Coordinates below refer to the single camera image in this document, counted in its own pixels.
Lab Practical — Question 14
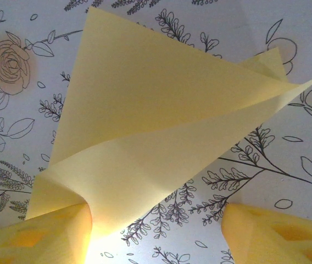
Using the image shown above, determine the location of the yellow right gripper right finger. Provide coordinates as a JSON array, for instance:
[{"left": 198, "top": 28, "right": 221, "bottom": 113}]
[{"left": 221, "top": 203, "right": 312, "bottom": 264}]

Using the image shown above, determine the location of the yellow cloth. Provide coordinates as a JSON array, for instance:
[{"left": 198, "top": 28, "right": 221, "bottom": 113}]
[{"left": 25, "top": 5, "right": 312, "bottom": 245}]

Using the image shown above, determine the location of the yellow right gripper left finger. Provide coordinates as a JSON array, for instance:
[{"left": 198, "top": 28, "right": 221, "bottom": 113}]
[{"left": 0, "top": 205, "right": 93, "bottom": 264}]

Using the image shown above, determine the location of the floral tablecloth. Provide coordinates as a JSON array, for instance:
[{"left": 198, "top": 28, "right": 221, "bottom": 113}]
[{"left": 0, "top": 0, "right": 312, "bottom": 264}]

